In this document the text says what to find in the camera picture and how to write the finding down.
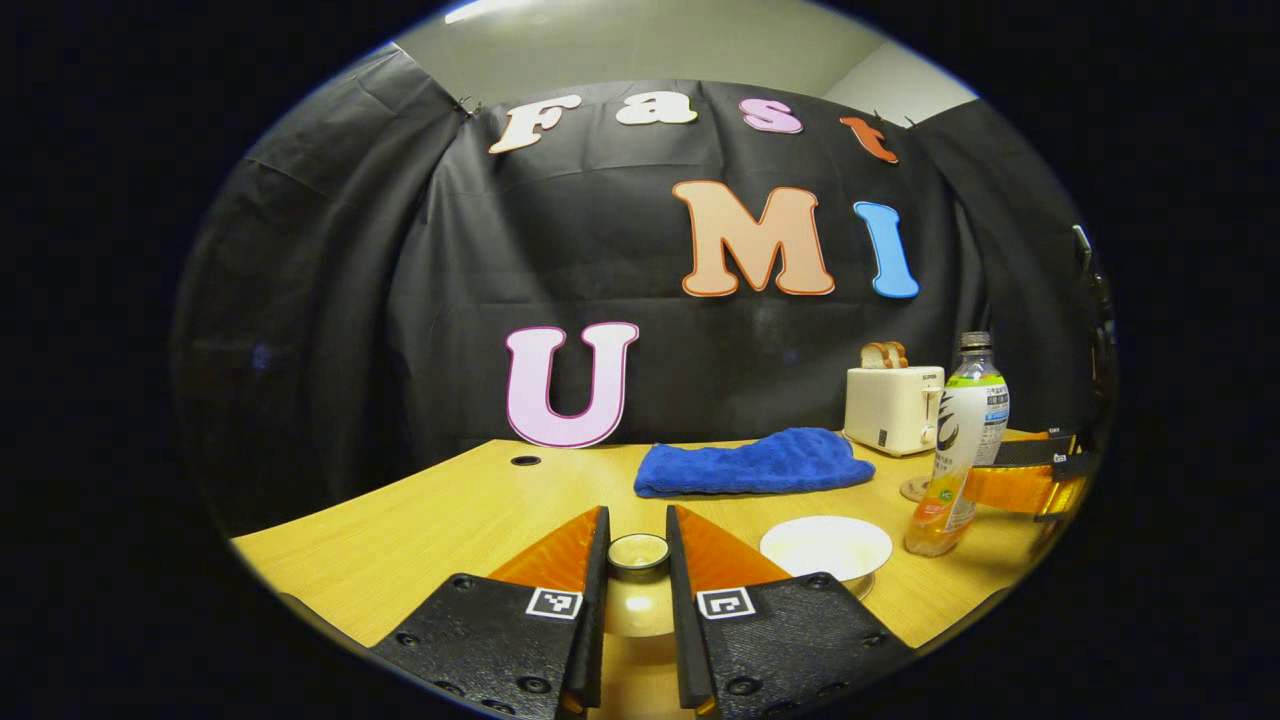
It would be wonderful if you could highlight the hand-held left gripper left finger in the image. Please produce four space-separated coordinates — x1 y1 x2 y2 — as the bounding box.
370 505 611 720

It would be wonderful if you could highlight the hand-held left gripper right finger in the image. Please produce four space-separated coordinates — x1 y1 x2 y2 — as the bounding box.
665 503 916 720

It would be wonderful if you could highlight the yellow teacup lid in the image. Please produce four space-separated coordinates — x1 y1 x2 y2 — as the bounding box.
600 533 683 641

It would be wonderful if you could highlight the clear labelled water bottle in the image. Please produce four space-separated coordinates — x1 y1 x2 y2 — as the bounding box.
904 331 1011 558

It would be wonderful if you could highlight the yellow ceramic teacup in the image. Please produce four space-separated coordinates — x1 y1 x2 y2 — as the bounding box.
759 515 894 586

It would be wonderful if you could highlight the cream toaster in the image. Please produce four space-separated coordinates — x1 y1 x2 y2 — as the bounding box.
844 365 946 458

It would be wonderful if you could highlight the blue towel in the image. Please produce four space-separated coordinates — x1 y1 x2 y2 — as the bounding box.
634 428 877 499

